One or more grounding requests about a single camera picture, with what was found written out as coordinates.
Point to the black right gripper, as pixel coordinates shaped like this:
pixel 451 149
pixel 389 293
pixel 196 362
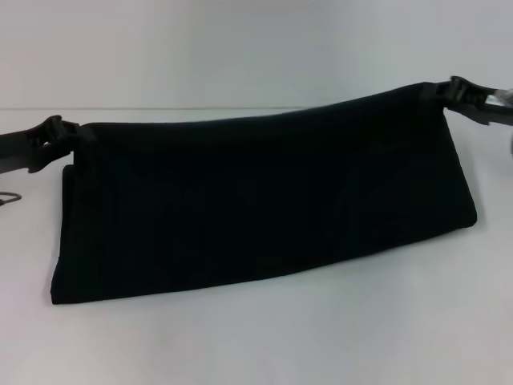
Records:
pixel 487 106

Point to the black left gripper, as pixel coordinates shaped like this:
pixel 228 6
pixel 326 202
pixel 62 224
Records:
pixel 24 150

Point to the black shirt with FREE! print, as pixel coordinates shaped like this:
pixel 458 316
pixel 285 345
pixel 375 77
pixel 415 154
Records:
pixel 256 192

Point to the white and silver right arm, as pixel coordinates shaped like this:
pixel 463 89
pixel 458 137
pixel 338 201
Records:
pixel 506 94

